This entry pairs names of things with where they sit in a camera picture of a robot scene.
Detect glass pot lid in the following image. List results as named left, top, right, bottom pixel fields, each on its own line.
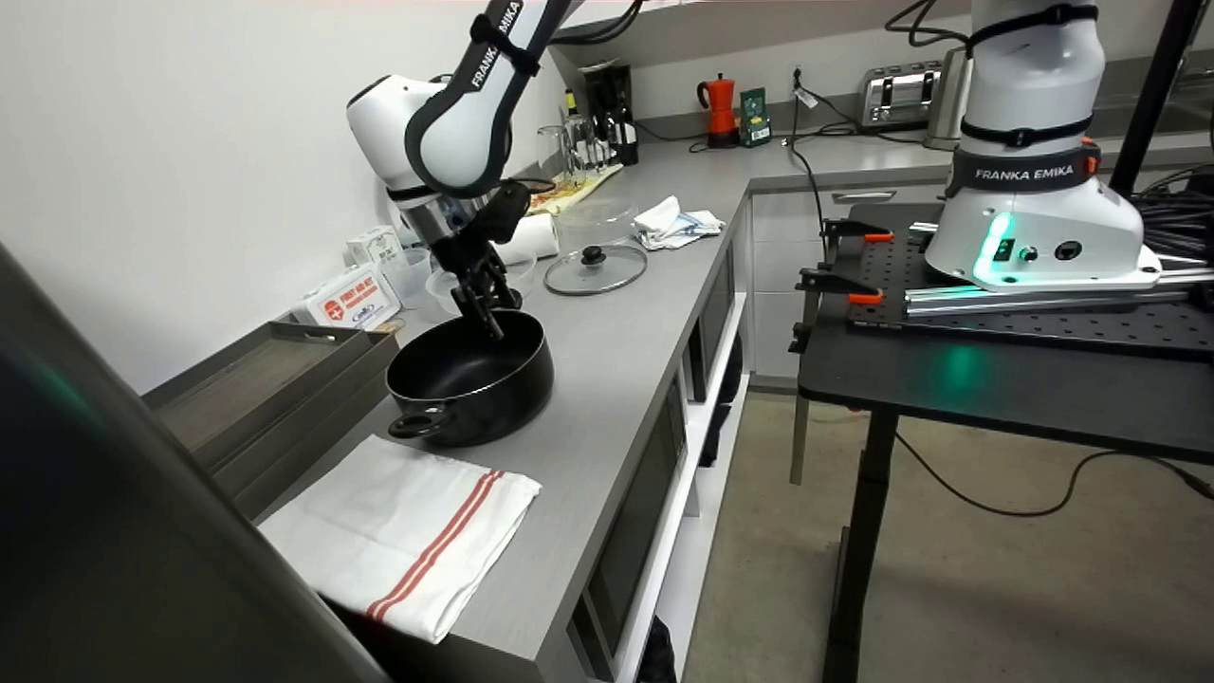
left=542, top=243, right=648, bottom=295

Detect white box with red label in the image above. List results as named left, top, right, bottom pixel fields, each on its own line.
left=302, top=266, right=398, bottom=329

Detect orange handled clamp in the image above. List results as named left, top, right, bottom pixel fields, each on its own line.
left=796, top=271, right=885, bottom=308

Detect red moka pot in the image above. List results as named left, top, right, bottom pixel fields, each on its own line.
left=699, top=71, right=736, bottom=146

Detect black coffee machine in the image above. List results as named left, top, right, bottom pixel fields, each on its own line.
left=584, top=65, right=638, bottom=167

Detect white towel with blue stripes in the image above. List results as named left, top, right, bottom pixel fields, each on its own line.
left=632, top=197, right=723, bottom=251

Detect black cooking pot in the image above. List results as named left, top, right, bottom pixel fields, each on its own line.
left=388, top=312, right=552, bottom=451

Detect clear plastic container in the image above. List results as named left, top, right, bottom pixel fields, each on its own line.
left=498, top=214, right=557, bottom=266

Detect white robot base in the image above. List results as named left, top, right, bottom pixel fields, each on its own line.
left=926, top=0, right=1160, bottom=291

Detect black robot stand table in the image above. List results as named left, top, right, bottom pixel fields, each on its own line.
left=790, top=224, right=1214, bottom=683

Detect black floor cable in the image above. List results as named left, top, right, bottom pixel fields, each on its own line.
left=891, top=431, right=1214, bottom=525

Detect grey kitchen counter cabinet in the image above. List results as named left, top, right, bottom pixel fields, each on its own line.
left=341, top=146, right=804, bottom=683

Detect white towel with red stripes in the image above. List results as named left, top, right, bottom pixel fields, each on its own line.
left=258, top=438, right=538, bottom=647

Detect green box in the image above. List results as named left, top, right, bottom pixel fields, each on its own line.
left=736, top=86, right=775, bottom=147

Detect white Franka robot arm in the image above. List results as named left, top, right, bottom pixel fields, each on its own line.
left=343, top=0, right=580, bottom=338

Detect grey stacked trays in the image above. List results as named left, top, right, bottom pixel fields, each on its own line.
left=144, top=324, right=398, bottom=518

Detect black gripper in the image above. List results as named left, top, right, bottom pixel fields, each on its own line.
left=414, top=180, right=529, bottom=341

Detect silver toaster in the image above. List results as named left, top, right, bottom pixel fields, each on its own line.
left=861, top=60, right=942, bottom=133

